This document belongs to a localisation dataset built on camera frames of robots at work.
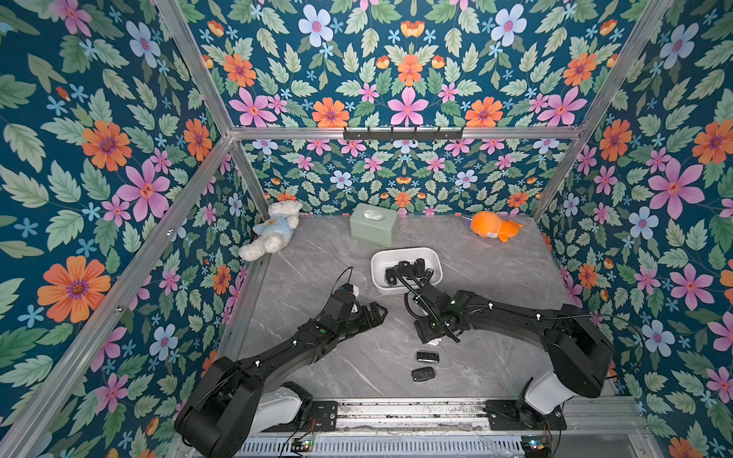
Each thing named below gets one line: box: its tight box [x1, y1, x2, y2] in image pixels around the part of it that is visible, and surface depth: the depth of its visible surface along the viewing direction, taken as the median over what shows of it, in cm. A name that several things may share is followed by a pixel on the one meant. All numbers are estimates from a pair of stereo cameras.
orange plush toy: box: [469, 210, 524, 244], surface depth 111 cm
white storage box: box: [370, 247, 443, 295], surface depth 104 cm
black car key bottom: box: [411, 366, 437, 382], surface depth 82 cm
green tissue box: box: [349, 203, 399, 248], surface depth 111 cm
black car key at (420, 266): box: [414, 257, 426, 276], surface depth 103 cm
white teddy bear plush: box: [238, 200, 304, 263], surface depth 107 cm
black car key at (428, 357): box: [416, 351, 440, 364], surface depth 85 cm
